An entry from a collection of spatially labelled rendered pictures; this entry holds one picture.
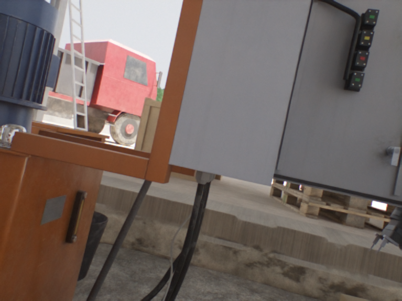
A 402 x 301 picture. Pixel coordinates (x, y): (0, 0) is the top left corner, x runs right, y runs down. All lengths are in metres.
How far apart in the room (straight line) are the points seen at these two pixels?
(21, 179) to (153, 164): 0.28
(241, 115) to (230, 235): 1.61
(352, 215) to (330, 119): 2.04
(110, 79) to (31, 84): 9.19
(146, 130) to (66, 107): 5.94
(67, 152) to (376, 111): 0.84
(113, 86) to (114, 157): 9.73
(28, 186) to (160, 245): 1.52
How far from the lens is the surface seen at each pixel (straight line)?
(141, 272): 2.03
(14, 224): 0.86
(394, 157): 1.12
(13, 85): 1.20
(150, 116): 4.05
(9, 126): 0.88
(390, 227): 1.37
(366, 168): 1.14
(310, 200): 2.96
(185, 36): 0.73
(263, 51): 0.70
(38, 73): 1.24
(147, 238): 2.32
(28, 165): 0.83
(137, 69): 10.94
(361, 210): 3.13
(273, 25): 0.72
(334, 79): 1.14
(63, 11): 7.64
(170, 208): 2.27
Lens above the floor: 0.69
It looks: 1 degrees up
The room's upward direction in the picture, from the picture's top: 12 degrees clockwise
